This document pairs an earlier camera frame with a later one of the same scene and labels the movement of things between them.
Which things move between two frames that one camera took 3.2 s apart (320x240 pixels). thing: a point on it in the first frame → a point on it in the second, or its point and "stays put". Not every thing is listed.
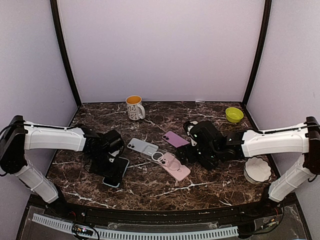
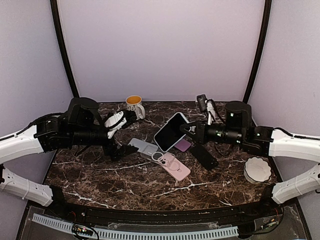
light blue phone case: x=121 y=164 → x=171 y=133
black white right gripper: x=182 y=156 → x=200 y=133
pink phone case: x=178 y=170 stays put
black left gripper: x=110 y=172 → x=110 y=152
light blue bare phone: x=142 y=146 stays put
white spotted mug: x=135 y=109 stays put
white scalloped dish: x=257 y=170 stays put
